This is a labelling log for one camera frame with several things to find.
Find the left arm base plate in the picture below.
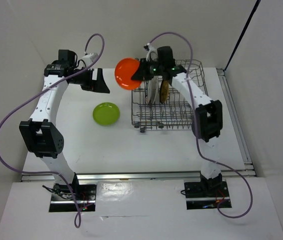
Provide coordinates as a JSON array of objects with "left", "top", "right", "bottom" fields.
[{"left": 48, "top": 182, "right": 98, "bottom": 213}]

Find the lime green plate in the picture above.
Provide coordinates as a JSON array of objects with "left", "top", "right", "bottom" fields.
[{"left": 92, "top": 102, "right": 120, "bottom": 126}]

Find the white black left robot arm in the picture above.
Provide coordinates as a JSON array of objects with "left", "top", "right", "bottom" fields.
[{"left": 19, "top": 49, "right": 110, "bottom": 200}]

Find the grey wire dish rack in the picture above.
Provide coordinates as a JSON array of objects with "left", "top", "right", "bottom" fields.
[{"left": 131, "top": 60, "right": 208, "bottom": 133}]

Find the aluminium front rail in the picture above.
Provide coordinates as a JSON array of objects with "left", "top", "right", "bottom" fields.
[{"left": 21, "top": 171, "right": 234, "bottom": 182}]

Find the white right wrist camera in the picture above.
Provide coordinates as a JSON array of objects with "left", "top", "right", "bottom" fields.
[{"left": 143, "top": 42, "right": 157, "bottom": 61}]

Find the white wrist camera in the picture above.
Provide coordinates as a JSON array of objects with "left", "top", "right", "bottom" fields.
[
  {"left": 81, "top": 53, "right": 99, "bottom": 66},
  {"left": 143, "top": 42, "right": 157, "bottom": 61}
]

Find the white plate teal rim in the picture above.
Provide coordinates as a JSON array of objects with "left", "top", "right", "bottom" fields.
[
  {"left": 148, "top": 76, "right": 158, "bottom": 105},
  {"left": 144, "top": 80, "right": 153, "bottom": 105}
]

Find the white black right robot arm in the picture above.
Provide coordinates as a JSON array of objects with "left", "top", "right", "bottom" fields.
[{"left": 130, "top": 43, "right": 223, "bottom": 196}]

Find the black corner strip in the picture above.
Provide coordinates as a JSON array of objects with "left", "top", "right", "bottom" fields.
[{"left": 222, "top": 0, "right": 261, "bottom": 72}]

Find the orange plate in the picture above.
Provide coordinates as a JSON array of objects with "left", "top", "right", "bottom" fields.
[{"left": 114, "top": 58, "right": 142, "bottom": 91}]

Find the white plate teal rim rear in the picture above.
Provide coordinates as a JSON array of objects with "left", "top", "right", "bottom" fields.
[{"left": 148, "top": 76, "right": 158, "bottom": 105}]

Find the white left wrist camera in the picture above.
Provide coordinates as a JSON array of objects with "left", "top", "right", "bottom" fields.
[{"left": 81, "top": 53, "right": 99, "bottom": 66}]

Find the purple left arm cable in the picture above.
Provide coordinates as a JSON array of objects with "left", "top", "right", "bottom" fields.
[{"left": 0, "top": 33, "right": 105, "bottom": 229}]

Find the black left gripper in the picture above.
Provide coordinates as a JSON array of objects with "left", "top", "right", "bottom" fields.
[{"left": 69, "top": 66, "right": 110, "bottom": 93}]

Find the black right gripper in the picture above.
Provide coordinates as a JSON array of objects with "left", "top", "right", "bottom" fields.
[{"left": 130, "top": 58, "right": 164, "bottom": 81}]

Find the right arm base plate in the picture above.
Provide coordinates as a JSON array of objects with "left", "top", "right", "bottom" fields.
[{"left": 180, "top": 181, "right": 232, "bottom": 210}]

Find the aluminium right side rail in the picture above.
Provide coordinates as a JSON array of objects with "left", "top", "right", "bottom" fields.
[{"left": 216, "top": 68, "right": 257, "bottom": 178}]

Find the aluminium rail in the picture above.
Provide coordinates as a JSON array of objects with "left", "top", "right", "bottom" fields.
[
  {"left": 216, "top": 68, "right": 257, "bottom": 178},
  {"left": 21, "top": 171, "right": 234, "bottom": 182}
]

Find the white plate teal rim front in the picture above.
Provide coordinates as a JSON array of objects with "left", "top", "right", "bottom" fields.
[{"left": 144, "top": 80, "right": 153, "bottom": 105}]

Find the brown patterned plate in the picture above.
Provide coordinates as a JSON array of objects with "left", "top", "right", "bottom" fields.
[{"left": 159, "top": 80, "right": 169, "bottom": 104}]

